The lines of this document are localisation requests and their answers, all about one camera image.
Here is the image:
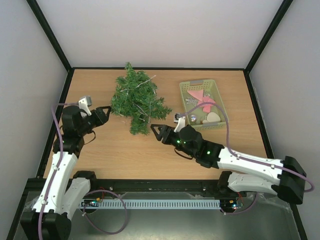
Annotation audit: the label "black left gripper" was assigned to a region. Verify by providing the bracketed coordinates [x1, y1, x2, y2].
[78, 106, 112, 136]

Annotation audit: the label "clear led string lights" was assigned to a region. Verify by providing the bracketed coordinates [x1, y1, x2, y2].
[113, 71, 155, 123]

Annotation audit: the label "small green christmas tree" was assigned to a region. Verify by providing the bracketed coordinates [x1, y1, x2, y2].
[110, 62, 172, 135]

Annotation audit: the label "light green plastic basket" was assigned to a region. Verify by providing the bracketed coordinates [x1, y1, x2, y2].
[179, 79, 229, 131]

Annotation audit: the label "pink paper triangle ornament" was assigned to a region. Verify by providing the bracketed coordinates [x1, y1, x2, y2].
[187, 89, 204, 101]

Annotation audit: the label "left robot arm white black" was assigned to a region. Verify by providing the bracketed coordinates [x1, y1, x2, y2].
[20, 103, 111, 240]

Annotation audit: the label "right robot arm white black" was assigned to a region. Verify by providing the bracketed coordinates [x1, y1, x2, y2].
[150, 124, 307, 205]

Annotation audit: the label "silver star ornament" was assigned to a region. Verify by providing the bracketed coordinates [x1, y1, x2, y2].
[185, 96, 198, 107]

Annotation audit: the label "pink bow ornament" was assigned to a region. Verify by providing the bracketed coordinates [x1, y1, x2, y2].
[197, 96, 215, 113]

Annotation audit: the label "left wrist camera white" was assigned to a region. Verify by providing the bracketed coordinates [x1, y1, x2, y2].
[78, 95, 92, 118]

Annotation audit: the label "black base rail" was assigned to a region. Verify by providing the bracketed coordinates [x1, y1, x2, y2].
[26, 177, 251, 201]

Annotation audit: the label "light blue slotted cable duct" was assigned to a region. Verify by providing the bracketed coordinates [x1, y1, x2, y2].
[79, 199, 221, 210]

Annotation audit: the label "black corner frame post left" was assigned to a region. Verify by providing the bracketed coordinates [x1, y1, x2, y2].
[26, 0, 72, 73]

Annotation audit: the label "black corner frame post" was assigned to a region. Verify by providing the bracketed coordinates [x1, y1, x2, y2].
[244, 0, 294, 73]
[26, 0, 72, 73]

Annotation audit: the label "black corner frame post right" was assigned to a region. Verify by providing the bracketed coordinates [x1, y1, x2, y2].
[244, 0, 294, 73]

